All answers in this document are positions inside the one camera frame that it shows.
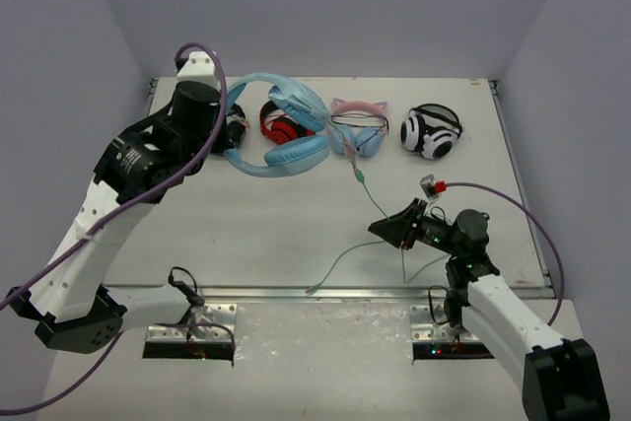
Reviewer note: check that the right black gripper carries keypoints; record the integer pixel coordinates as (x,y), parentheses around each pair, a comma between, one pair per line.
(397,228)

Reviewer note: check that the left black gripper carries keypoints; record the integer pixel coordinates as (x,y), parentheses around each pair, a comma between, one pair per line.
(233,124)

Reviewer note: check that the large light blue headphones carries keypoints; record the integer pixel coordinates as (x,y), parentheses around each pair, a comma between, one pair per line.
(303,105)

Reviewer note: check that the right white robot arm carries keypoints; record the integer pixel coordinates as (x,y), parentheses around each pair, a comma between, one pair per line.
(558,378)

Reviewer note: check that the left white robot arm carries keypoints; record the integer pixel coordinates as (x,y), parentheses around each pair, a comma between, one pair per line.
(73,309)

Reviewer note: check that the red headphones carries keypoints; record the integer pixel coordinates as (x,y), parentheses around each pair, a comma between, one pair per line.
(278,127)

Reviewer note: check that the black white striped headphones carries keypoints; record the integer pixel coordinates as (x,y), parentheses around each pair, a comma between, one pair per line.
(430,130)

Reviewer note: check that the pink cat ear headphones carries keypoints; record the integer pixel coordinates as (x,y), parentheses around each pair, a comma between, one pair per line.
(360,124)

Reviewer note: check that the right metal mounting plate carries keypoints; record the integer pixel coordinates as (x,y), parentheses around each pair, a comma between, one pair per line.
(432,327)

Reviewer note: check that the metal mounting plate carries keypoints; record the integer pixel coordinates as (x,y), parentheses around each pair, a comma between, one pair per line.
(432,327)
(216,323)

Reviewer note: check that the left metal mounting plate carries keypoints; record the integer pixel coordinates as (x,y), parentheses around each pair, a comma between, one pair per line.
(216,323)

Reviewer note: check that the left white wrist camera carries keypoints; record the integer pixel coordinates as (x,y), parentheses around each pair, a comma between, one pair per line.
(197,67)

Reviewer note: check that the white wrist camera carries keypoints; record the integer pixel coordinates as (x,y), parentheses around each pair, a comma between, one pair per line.
(431,187)
(197,67)

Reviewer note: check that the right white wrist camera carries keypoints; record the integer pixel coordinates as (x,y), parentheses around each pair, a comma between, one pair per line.
(431,187)

